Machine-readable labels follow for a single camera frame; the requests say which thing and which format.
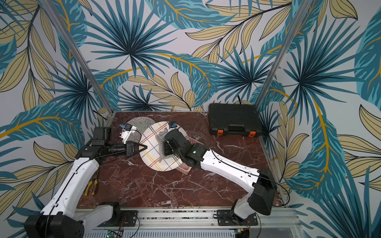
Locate white plaid striped plate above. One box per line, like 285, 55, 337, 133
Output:
140, 121, 182, 172

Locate colourful squiggle pattern plate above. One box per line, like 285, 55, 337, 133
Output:
127, 117, 155, 142

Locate grey microfibre cloth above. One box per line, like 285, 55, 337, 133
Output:
155, 131, 169, 162

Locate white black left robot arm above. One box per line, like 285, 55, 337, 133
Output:
24, 124, 147, 238

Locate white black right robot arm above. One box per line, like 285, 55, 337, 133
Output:
157, 129, 277, 220

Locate pink perforated plastic basket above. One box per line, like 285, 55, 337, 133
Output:
176, 136, 201, 175

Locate black plastic tool case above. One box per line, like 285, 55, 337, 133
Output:
208, 103, 263, 137

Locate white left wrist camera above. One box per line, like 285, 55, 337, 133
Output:
120, 124, 137, 144

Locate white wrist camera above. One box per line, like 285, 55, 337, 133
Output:
166, 121, 180, 131
120, 124, 137, 144

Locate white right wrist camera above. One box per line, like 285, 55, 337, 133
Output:
166, 121, 180, 131

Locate yellow handled pliers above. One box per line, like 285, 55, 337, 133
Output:
84, 178, 98, 196

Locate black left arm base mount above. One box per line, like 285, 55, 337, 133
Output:
98, 210, 138, 228

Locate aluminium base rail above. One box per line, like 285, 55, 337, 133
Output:
85, 207, 306, 238

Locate aluminium corner post left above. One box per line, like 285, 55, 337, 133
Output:
40, 0, 114, 114

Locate aluminium corner post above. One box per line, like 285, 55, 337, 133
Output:
40, 0, 114, 114
255, 1, 312, 109

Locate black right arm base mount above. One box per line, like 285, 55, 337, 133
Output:
213, 209, 258, 226

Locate aluminium corner post right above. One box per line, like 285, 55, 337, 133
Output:
255, 1, 312, 109

